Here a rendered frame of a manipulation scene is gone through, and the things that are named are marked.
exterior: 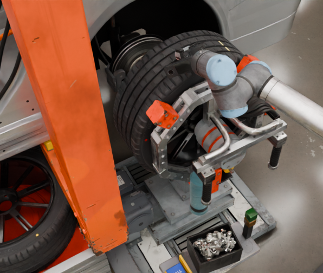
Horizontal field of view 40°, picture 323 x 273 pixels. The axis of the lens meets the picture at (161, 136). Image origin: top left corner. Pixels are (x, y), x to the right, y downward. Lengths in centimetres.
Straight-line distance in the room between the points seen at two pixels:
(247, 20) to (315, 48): 158
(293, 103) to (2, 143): 121
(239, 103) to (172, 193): 112
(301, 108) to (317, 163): 151
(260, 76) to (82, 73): 62
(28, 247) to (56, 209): 21
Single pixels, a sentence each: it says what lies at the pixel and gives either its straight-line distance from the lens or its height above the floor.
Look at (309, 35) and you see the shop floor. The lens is 395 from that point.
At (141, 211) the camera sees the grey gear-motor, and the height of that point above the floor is 40.
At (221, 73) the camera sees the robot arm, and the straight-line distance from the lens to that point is 141.
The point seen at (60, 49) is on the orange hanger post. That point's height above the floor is 162.
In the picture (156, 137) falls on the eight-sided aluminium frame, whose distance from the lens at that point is 176.
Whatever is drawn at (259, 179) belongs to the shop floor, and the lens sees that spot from 286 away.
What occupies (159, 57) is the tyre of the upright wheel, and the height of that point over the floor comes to 116.
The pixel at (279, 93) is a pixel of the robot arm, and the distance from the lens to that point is 154.
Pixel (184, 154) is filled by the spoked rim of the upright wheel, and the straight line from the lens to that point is 215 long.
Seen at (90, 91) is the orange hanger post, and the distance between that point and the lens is 128.
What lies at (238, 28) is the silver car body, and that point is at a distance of 230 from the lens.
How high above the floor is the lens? 232
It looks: 50 degrees down
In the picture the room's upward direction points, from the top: 3 degrees counter-clockwise
